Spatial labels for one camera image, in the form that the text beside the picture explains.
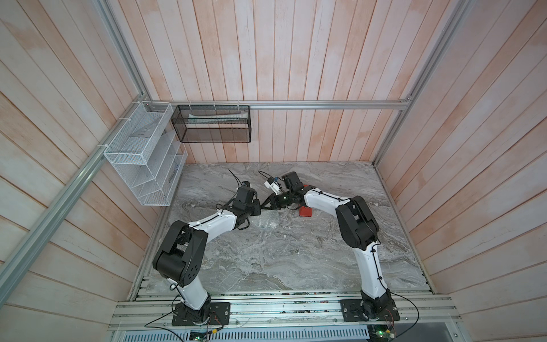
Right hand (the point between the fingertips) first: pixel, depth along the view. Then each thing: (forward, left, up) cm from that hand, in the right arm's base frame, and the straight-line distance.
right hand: (261, 207), depth 95 cm
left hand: (0, +2, 0) cm, 2 cm away
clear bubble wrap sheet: (-6, -4, 0) cm, 7 cm away
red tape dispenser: (0, -20, -4) cm, 21 cm away
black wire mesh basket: (+37, +25, +19) cm, 48 cm away
